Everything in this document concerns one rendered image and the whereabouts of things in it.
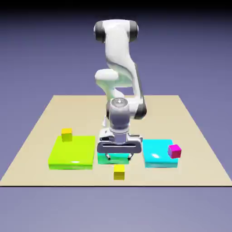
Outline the large cyan box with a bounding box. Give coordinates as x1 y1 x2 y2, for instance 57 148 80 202
142 139 179 169

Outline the large lime box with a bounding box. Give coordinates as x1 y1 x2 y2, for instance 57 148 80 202
48 135 96 170

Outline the large green box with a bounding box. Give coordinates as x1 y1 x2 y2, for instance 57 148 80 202
97 152 131 165

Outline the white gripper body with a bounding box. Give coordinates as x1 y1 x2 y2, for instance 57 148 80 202
97 140 143 155

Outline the small yellow cube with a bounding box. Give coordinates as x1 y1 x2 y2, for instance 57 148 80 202
113 164 126 181
61 128 73 142

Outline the small magenta cube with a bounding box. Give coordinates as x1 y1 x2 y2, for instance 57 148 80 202
168 144 182 159

